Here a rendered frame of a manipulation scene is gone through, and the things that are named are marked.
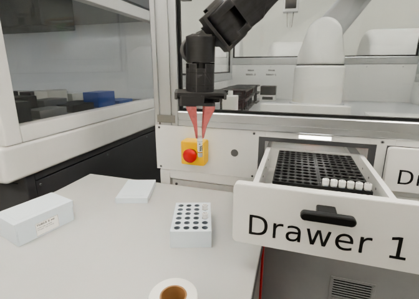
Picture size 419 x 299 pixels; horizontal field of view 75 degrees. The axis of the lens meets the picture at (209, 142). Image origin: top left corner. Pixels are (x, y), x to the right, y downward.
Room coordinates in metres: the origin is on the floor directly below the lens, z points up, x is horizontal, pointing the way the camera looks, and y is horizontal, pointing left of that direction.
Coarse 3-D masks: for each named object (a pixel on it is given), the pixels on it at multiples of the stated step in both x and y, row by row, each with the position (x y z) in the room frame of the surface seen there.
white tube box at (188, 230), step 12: (180, 204) 0.60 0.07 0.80; (192, 204) 0.60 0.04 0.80; (180, 216) 0.54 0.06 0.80; (192, 216) 0.54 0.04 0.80; (180, 228) 0.50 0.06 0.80; (192, 228) 0.50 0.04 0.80; (204, 228) 0.51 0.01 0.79; (180, 240) 0.49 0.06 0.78; (192, 240) 0.49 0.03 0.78; (204, 240) 0.49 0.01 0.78
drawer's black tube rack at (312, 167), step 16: (288, 160) 0.63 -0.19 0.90; (304, 160) 0.63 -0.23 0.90; (320, 160) 0.63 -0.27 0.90; (336, 160) 0.64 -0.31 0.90; (352, 160) 0.63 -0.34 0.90; (288, 176) 0.52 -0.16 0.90; (304, 176) 0.53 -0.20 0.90; (320, 176) 0.52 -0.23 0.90; (336, 176) 0.53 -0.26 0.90; (352, 176) 0.52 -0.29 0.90
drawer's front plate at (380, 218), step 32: (256, 192) 0.41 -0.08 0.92; (288, 192) 0.40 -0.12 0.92; (320, 192) 0.39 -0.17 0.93; (256, 224) 0.41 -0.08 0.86; (288, 224) 0.40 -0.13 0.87; (320, 224) 0.38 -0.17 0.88; (384, 224) 0.36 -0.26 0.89; (416, 224) 0.35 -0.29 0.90; (320, 256) 0.38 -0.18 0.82; (352, 256) 0.37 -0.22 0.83; (384, 256) 0.36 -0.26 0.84; (416, 256) 0.34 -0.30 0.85
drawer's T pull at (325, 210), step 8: (320, 208) 0.37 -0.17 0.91; (328, 208) 0.37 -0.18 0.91; (304, 216) 0.36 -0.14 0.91; (312, 216) 0.35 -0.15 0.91; (320, 216) 0.35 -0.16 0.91; (328, 216) 0.35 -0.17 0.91; (336, 216) 0.35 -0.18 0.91; (344, 216) 0.35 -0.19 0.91; (352, 216) 0.35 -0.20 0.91; (336, 224) 0.35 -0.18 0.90; (344, 224) 0.34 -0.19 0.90; (352, 224) 0.34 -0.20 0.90
